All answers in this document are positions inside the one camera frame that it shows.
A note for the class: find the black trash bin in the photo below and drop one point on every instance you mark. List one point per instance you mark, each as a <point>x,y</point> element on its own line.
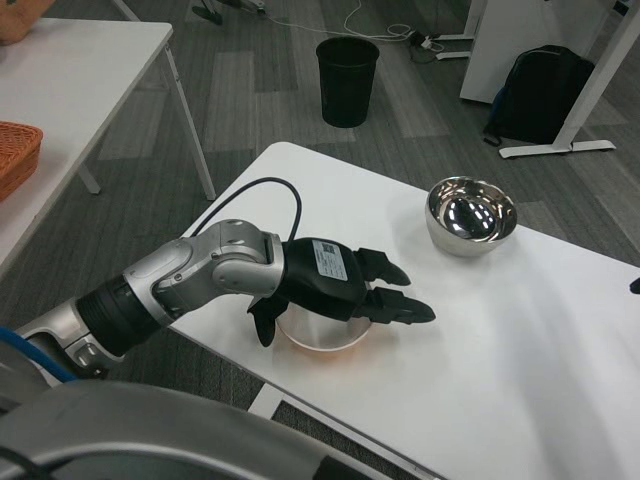
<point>346,85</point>

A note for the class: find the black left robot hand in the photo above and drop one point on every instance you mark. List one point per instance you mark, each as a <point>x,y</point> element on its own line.
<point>325,280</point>

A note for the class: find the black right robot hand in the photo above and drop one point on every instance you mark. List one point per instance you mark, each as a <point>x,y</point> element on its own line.
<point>635,286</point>

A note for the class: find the black floor power adapter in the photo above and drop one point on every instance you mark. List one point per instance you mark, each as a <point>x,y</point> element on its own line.
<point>425,41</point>

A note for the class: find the black backpack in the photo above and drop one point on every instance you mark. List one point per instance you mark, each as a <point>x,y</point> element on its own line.
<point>537,95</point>

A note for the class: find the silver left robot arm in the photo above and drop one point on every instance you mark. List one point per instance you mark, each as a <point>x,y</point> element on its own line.
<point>190,270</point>

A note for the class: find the brown woven object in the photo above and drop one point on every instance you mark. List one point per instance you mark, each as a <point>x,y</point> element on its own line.
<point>15,17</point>

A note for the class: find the silver robot chest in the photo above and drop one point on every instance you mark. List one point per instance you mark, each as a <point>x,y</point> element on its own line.
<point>150,430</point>

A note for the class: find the white plastic bowl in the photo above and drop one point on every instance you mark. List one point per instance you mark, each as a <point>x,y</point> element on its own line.
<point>320,332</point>

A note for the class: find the white standing desk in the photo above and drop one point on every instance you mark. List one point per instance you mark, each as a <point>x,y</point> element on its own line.
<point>590,100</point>

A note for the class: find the white desk side panel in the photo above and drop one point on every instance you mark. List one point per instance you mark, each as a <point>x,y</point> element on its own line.
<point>525,35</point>

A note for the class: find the shiny steel bowl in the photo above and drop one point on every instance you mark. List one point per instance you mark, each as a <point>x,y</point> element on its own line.
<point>470,220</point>

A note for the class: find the orange woven basket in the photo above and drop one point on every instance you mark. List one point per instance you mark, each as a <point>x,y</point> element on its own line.
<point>15,155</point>

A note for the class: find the white side table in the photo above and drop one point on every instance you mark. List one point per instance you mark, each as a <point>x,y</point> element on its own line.
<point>75,90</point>

